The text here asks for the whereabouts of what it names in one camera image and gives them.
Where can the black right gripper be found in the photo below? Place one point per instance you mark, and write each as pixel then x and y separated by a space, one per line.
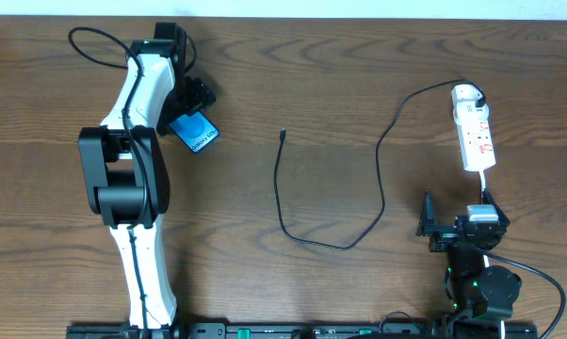
pixel 456 231

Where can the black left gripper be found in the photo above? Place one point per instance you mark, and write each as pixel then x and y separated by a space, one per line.
pixel 199 94

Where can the blue Galaxy smartphone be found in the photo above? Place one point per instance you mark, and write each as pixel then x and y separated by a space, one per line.
pixel 195 130

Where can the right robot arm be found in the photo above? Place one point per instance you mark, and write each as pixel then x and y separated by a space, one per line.
pixel 482 295

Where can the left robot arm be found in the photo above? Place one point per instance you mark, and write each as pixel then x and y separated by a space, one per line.
pixel 126 177

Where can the white power strip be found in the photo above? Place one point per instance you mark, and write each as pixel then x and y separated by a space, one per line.
pixel 471 116

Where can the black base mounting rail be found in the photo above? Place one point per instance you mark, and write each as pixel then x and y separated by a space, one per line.
pixel 223 331

